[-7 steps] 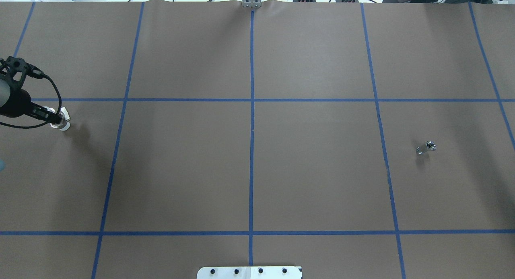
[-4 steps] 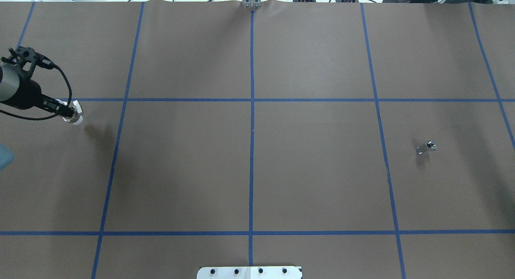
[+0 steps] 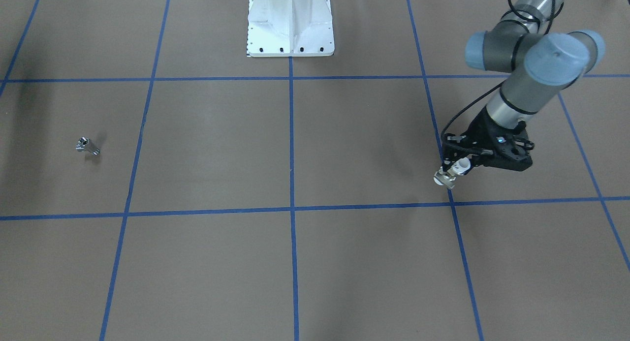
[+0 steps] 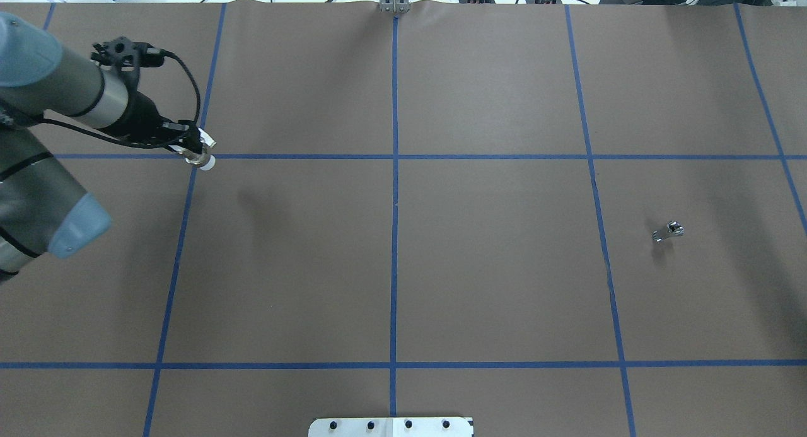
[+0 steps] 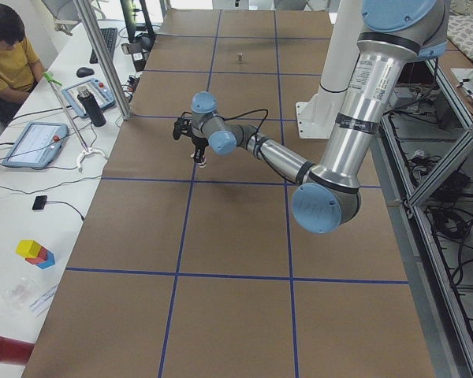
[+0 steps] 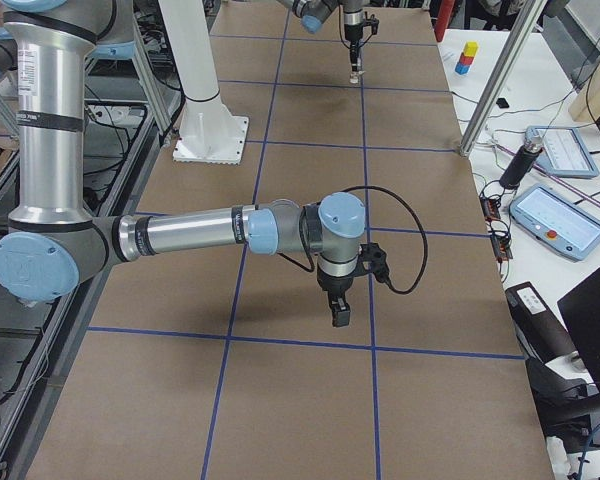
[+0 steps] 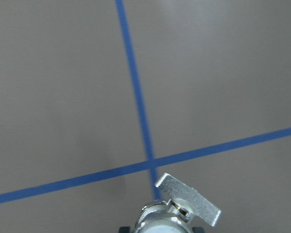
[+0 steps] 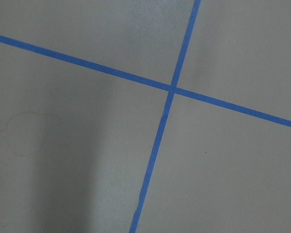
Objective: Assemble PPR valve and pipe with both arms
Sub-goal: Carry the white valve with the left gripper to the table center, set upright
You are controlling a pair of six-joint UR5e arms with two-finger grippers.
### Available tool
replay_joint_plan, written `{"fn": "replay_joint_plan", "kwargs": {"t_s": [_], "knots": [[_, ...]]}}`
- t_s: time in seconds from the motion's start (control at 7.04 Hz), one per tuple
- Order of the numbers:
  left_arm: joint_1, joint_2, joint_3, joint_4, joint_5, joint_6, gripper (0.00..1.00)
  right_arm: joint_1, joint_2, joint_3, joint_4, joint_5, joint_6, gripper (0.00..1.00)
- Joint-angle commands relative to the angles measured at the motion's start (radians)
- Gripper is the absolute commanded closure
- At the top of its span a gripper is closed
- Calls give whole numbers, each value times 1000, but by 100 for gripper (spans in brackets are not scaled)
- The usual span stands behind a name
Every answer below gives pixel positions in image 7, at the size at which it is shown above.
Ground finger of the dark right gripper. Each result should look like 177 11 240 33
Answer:
193 227 204 233

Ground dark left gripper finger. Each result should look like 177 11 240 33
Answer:
118 226 130 233

